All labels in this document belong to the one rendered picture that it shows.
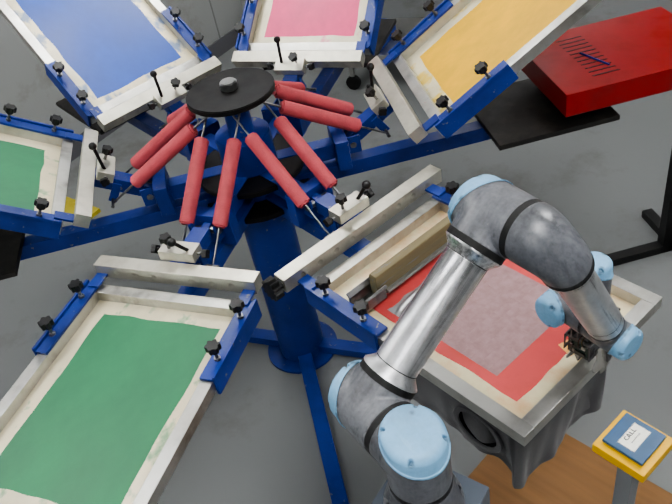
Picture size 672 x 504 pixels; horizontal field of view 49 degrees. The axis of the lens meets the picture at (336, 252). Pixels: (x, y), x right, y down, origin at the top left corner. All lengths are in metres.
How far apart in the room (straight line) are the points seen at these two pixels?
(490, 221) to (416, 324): 0.22
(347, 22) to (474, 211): 2.02
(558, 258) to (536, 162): 3.07
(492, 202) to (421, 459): 0.45
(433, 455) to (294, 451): 1.83
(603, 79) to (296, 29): 1.29
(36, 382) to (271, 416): 1.19
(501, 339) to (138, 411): 0.99
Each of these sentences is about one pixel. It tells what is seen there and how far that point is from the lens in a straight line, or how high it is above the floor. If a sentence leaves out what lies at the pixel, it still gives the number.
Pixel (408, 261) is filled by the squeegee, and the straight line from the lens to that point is 2.17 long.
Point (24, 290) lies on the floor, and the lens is 4.37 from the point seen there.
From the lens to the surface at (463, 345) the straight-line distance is 2.03.
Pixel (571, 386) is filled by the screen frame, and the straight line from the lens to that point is 1.90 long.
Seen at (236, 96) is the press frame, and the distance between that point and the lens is 2.56.
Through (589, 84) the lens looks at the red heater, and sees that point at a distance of 2.80.
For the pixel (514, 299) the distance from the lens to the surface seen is 2.14.
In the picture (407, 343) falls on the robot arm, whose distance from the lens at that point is 1.34.
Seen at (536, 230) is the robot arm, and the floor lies 1.67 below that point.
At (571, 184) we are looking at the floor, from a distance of 4.16.
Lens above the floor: 2.47
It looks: 40 degrees down
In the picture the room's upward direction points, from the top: 12 degrees counter-clockwise
